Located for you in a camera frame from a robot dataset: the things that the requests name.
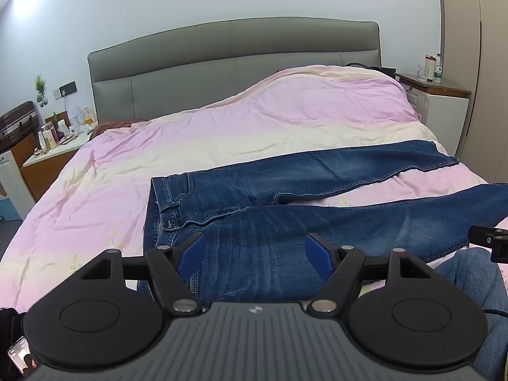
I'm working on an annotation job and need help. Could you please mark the beige wardrobe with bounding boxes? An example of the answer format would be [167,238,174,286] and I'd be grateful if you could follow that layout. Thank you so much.
[438,0,508,186]

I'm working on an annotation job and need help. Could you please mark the brown pillow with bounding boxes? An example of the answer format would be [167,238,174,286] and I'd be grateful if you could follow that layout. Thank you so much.
[89,120,136,140]

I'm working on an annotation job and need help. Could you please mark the grey padded headboard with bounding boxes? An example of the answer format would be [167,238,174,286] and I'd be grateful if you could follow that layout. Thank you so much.
[87,17,382,124]

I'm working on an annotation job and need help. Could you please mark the pink and cream blanket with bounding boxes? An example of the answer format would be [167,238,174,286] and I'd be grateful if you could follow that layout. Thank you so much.
[0,63,508,314]

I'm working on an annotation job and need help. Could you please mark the white nightstand with brown top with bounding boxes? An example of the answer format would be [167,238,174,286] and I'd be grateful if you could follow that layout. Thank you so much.
[397,72,472,158]

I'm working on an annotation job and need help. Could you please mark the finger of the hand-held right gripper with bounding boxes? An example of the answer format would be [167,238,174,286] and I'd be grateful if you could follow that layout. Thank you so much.
[468,225,508,263]

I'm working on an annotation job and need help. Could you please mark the white table lamp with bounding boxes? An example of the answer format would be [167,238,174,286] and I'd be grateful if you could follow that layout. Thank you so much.
[67,105,83,136]

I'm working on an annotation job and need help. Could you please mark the small green potted plant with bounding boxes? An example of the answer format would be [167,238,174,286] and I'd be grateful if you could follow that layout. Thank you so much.
[33,74,49,106]

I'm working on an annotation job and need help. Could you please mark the wooden nightstand with white top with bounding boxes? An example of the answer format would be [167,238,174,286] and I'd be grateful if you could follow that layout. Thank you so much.
[21,129,95,202]

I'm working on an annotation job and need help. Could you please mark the group of cosmetic bottles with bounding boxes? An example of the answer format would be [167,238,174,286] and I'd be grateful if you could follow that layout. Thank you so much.
[35,112,98,156]

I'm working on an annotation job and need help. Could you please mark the person's denim-clad leg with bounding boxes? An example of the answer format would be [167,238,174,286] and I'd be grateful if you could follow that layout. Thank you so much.
[433,248,508,381]

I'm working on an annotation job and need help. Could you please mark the white cabinet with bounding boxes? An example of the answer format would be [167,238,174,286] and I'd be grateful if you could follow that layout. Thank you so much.
[0,150,37,222]

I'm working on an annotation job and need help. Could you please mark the smartphone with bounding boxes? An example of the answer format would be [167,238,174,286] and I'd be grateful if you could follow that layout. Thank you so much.
[7,336,39,378]

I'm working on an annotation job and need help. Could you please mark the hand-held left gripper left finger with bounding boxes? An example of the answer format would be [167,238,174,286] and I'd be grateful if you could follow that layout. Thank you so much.
[75,232,205,315]

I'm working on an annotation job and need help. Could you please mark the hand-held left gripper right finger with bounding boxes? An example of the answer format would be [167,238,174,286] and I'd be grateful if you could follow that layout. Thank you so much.
[305,232,436,315]

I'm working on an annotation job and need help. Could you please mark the blue denim pants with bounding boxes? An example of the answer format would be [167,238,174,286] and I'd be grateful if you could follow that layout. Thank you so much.
[137,140,508,306]

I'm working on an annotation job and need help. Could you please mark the brown suitcase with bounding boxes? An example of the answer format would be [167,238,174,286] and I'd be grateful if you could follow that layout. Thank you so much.
[0,101,41,154]

